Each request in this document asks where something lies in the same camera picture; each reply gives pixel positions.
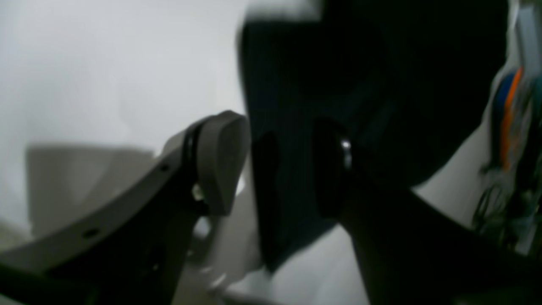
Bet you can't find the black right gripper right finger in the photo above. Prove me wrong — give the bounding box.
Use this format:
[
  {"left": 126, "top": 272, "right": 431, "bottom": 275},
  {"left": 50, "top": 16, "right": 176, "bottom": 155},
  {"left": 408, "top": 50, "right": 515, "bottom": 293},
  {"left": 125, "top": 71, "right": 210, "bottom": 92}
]
[{"left": 313, "top": 120, "right": 541, "bottom": 305}]

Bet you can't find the black T-shirt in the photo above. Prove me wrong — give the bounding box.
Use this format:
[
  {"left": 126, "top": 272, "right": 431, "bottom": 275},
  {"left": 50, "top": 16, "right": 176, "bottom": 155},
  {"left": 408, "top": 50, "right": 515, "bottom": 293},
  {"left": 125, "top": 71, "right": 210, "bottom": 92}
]
[{"left": 238, "top": 0, "right": 509, "bottom": 272}]

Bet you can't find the black cable bundle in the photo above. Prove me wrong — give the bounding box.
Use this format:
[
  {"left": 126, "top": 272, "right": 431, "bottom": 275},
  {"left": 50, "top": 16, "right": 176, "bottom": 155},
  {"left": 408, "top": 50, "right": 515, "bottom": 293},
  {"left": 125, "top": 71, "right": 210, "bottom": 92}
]
[{"left": 472, "top": 64, "right": 542, "bottom": 255}]

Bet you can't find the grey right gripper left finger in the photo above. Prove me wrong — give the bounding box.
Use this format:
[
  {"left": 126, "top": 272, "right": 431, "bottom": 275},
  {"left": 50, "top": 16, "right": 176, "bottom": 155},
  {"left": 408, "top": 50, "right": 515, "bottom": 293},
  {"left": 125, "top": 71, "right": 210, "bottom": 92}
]
[{"left": 1, "top": 111, "right": 250, "bottom": 305}]

